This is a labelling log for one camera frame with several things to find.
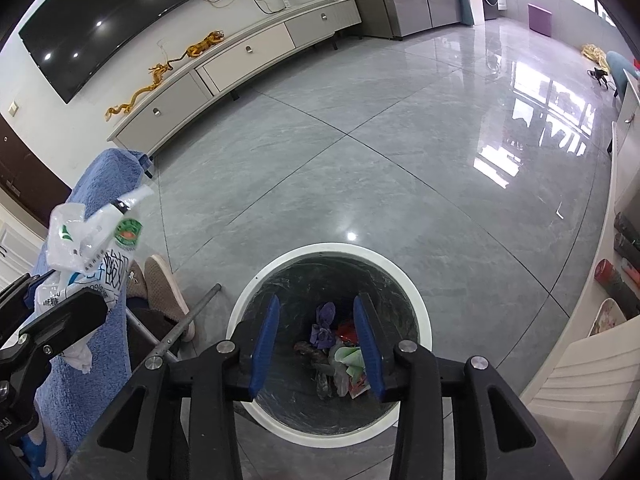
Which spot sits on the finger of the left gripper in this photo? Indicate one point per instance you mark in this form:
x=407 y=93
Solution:
x=60 y=317
x=18 y=300

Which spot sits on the golden dragon figurine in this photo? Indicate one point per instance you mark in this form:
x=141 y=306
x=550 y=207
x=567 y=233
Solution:
x=157 y=73

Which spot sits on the purple wrapper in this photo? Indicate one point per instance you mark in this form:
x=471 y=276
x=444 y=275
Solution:
x=322 y=336

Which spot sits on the clear plastic wrapper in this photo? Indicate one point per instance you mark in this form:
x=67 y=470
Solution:
x=331 y=378

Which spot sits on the left gloved hand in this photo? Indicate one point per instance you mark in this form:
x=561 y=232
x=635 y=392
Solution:
x=44 y=452

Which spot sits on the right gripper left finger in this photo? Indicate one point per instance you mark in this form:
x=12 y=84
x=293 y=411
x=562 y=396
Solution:
x=176 y=420

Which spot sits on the white round trash bin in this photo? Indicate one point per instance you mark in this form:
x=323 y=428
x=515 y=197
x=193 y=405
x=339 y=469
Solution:
x=303 y=279

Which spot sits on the black wall television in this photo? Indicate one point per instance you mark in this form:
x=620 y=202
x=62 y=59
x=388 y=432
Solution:
x=70 y=40

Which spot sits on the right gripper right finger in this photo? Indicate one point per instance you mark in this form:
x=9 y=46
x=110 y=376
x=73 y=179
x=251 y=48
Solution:
x=495 y=436

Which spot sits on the brown entrance door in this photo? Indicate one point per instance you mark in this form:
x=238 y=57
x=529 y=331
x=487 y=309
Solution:
x=26 y=178

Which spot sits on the yellow cloth on floor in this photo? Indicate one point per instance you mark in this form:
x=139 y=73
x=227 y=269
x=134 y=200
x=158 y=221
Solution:
x=595 y=55

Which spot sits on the green paper bag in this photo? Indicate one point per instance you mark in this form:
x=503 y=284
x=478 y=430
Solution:
x=348 y=359

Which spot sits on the white TV cabinet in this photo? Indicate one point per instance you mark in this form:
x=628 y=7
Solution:
x=192 y=88

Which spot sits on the purple stool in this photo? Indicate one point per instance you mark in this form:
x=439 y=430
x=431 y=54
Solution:
x=539 y=20

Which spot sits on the red white snack wrapper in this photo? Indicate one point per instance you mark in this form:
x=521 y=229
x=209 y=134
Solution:
x=356 y=388

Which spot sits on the white wall cupboards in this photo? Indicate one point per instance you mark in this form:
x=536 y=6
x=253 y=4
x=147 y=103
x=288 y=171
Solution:
x=20 y=248

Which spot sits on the white printed plastic bag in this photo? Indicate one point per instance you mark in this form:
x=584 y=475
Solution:
x=90 y=245

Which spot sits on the beige slipper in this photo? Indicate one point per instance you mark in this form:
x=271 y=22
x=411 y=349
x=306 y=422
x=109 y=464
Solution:
x=153 y=296

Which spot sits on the golden tiger figurine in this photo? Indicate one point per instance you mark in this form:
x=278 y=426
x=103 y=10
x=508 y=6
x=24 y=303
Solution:
x=196 y=50

